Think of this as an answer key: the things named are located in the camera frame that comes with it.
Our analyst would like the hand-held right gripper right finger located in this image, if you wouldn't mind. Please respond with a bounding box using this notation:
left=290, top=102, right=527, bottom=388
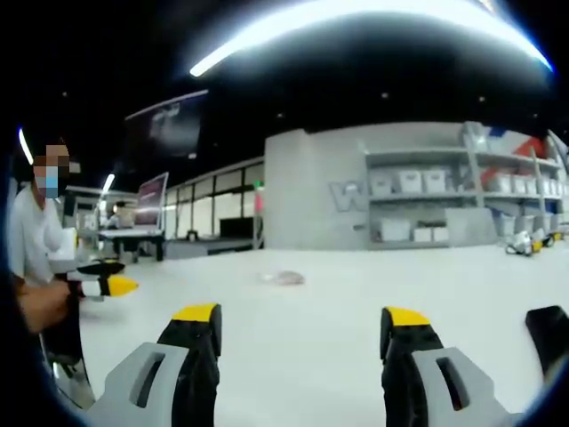
left=380, top=305, right=506, bottom=427

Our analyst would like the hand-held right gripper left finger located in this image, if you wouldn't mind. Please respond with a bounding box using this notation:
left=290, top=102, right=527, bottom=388
left=87, top=302, right=223, bottom=427

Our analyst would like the clear resealable bag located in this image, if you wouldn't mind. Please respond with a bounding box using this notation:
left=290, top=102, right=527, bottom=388
left=256, top=270, right=308, bottom=286

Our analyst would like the person's left hand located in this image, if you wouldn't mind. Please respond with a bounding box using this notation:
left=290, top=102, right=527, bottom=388
left=16, top=280, right=73, bottom=334

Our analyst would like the person in white shirt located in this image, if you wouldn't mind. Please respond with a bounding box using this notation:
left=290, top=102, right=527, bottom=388
left=7, top=185, right=68, bottom=288

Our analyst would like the grey work table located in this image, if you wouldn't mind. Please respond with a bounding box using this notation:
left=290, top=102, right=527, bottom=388
left=98, top=224, right=166, bottom=263

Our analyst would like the standing display board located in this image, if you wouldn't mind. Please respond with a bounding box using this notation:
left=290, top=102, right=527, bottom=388
left=134, top=172, right=171, bottom=229

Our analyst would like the black phone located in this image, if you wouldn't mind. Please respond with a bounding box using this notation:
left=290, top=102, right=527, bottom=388
left=525, top=305, right=569, bottom=380

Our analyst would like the hanging dark screen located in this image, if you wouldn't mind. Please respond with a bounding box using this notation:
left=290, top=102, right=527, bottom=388
left=123, top=89, right=209, bottom=162

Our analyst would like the spare hand-held gripper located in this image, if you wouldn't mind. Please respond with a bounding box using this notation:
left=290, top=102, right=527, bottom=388
left=505, top=230, right=534, bottom=256
left=532, top=231, right=562, bottom=253

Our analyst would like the grey shelving unit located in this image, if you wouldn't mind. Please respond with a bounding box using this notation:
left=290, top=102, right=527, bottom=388
left=357, top=122, right=569, bottom=250

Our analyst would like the row of white storage boxes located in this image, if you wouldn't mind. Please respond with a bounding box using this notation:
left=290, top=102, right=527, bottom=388
left=371, top=167, right=569, bottom=244

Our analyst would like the long ceiling light strip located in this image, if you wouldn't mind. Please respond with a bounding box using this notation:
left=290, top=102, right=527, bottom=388
left=188, top=0, right=556, bottom=79

